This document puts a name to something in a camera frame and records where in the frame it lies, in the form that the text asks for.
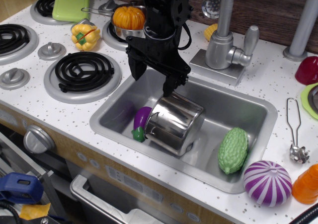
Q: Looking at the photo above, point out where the orange toy pumpkin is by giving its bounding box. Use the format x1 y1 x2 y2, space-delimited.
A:
112 6 146 30

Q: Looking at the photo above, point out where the silver stove knob left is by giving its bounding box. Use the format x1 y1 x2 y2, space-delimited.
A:
0 68 30 90

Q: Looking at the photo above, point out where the silver toy faucet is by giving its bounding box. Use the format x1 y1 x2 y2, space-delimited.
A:
189 0 259 86

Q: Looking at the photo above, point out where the yellow toy corn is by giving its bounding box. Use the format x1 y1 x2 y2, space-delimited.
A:
204 23 218 41

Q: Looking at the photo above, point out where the back right coil burner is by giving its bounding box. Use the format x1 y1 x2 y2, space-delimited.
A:
102 21 128 52

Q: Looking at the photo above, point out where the grey metal pole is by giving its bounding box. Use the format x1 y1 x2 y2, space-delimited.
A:
283 0 318 62

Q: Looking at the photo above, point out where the silver oven knob front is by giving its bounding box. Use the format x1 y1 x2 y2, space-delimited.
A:
23 125 55 154

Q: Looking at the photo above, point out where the yellow toy bell pepper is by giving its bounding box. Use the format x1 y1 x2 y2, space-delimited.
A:
71 24 100 51

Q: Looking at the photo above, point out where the back left coil burner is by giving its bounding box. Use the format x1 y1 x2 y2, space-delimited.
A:
30 0 71 25

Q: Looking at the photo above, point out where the left black coil burner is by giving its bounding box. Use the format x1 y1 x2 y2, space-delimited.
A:
0 24 39 66

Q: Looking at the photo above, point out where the silver stove knob back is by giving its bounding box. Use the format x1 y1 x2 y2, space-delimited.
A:
97 0 120 16

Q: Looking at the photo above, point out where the clear slotted spoon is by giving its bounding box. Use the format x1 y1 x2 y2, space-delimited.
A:
202 0 221 19

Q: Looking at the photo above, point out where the blue clamp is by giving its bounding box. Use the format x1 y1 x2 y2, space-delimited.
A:
0 172 44 204

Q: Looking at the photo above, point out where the silver stove knob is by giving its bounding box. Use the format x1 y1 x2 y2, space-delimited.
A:
97 0 120 16
0 68 30 90
38 42 66 61

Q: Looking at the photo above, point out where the small steel saucepan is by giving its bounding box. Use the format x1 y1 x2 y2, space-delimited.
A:
82 2 147 39

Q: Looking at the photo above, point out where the front black coil burner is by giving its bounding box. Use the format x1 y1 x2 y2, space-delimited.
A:
44 52 121 104

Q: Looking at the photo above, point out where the orange toy carrot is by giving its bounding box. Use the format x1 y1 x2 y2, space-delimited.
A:
292 164 318 205

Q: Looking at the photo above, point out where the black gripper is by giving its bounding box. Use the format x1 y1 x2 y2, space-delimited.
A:
126 32 191 97

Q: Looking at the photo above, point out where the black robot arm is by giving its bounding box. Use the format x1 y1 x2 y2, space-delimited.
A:
126 0 193 97

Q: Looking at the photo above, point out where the green toy bitter gourd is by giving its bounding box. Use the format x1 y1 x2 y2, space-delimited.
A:
218 127 248 175

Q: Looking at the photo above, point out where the green plate with lid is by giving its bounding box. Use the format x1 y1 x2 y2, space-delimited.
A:
301 83 318 120

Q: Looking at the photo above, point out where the stainless steel sink basin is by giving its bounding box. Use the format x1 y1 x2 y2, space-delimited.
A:
90 69 277 194

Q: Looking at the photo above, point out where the metal pasta server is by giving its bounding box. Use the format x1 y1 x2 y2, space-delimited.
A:
286 97 310 164

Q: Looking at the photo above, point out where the purple toy eggplant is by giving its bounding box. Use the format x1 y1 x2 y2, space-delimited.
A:
131 106 152 142

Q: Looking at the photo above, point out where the black coil burner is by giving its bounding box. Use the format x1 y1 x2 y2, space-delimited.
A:
0 24 39 66
44 52 121 104

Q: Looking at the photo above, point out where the green cutting board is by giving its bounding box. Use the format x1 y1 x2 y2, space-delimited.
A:
52 0 90 22

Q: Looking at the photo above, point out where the purple striped toy onion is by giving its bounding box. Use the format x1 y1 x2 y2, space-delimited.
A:
243 160 292 207

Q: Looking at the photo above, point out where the silver stove knob centre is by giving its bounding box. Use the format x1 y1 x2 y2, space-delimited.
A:
38 42 66 61

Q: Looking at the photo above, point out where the silver oven door handle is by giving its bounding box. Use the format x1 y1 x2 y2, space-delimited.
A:
70 174 178 224

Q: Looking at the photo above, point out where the red toy pepper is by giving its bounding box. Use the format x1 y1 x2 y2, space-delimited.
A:
295 56 318 85

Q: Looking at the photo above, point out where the shiny steel pot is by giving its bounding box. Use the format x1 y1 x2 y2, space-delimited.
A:
144 92 205 156

